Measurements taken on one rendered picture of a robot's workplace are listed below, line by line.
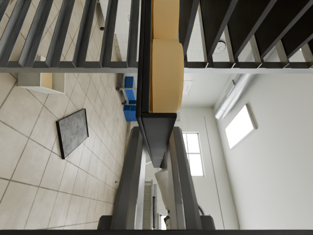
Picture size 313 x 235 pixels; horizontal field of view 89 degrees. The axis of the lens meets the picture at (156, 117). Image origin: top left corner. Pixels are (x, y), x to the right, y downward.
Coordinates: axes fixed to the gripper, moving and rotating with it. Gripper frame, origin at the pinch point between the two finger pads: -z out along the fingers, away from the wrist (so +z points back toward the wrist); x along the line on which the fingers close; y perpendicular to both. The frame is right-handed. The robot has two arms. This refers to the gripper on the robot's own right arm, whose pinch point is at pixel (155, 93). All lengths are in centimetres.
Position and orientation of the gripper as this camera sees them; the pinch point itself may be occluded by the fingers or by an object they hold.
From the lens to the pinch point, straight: 52.5
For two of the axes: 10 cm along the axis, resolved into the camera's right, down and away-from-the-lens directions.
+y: 0.0, 4.2, -9.1
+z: 0.0, 9.1, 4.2
